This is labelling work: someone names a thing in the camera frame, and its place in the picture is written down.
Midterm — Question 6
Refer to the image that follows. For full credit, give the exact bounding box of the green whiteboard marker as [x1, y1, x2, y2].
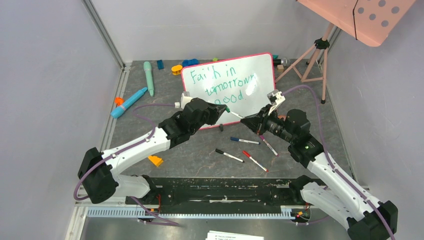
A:
[228, 110, 244, 119]

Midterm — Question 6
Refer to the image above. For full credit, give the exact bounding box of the pink framed whiteboard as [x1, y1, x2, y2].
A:
[181, 53, 276, 127]

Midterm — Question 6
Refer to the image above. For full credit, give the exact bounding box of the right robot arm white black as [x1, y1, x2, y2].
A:
[240, 104, 399, 240]

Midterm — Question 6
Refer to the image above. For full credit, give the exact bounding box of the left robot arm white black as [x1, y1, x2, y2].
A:
[73, 97, 228, 204]

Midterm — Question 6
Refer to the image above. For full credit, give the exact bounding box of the purple whiteboard marker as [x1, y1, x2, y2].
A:
[259, 135, 279, 157]

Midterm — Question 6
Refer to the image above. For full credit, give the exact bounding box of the blue whiteboard marker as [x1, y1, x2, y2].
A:
[230, 137, 261, 145]

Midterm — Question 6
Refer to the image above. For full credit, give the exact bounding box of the red whiteboard marker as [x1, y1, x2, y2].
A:
[242, 150, 269, 172]

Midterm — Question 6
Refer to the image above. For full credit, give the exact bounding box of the black whiteboard marker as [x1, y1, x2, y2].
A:
[215, 148, 245, 163]

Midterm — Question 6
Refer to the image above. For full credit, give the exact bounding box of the yellow oval toy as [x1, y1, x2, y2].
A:
[171, 64, 183, 76]

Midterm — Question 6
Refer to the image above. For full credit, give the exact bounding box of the wooden cube block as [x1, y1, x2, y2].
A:
[276, 64, 285, 73]

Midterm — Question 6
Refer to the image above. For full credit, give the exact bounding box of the blue toy car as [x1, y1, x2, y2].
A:
[181, 58, 200, 68]

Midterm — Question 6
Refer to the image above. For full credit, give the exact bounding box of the yellow plastic wedge block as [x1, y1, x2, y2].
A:
[148, 155, 164, 167]

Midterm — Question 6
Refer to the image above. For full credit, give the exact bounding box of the dark blue block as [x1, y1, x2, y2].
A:
[156, 60, 165, 70]

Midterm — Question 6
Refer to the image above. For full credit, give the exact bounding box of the mint green toy tube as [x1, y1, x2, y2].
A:
[143, 61, 155, 97]

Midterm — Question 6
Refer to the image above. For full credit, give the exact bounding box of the orange toy piece left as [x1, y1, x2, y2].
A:
[114, 97, 125, 106]

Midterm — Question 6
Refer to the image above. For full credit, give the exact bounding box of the blue toy tube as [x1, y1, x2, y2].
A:
[110, 87, 148, 119]

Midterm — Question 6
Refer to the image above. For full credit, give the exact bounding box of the pink tripod stand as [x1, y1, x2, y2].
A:
[274, 23, 335, 104]

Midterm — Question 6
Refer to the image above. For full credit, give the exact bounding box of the white paper sheet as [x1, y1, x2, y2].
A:
[205, 230, 265, 240]

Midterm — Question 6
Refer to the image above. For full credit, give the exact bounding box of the pink perforated board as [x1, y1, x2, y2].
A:
[298, 0, 416, 47]

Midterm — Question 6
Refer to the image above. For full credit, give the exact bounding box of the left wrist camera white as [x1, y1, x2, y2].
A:
[174, 91, 193, 109]

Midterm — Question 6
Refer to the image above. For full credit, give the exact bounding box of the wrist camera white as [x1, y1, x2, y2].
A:
[174, 91, 193, 109]
[266, 89, 286, 115]

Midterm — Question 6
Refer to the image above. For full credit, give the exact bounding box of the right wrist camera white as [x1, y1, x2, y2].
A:
[266, 89, 286, 115]

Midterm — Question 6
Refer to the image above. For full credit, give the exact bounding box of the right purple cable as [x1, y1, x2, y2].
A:
[281, 84, 397, 240]

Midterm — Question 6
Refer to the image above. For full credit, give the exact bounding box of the purple cable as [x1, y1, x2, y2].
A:
[73, 103, 181, 227]
[281, 84, 397, 240]

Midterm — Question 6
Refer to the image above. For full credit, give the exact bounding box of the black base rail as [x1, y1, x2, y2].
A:
[139, 175, 326, 206]

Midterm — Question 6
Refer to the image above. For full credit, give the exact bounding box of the white cable duct strip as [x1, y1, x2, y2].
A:
[86, 205, 294, 220]

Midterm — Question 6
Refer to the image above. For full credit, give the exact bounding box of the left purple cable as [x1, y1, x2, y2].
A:
[73, 103, 181, 227]

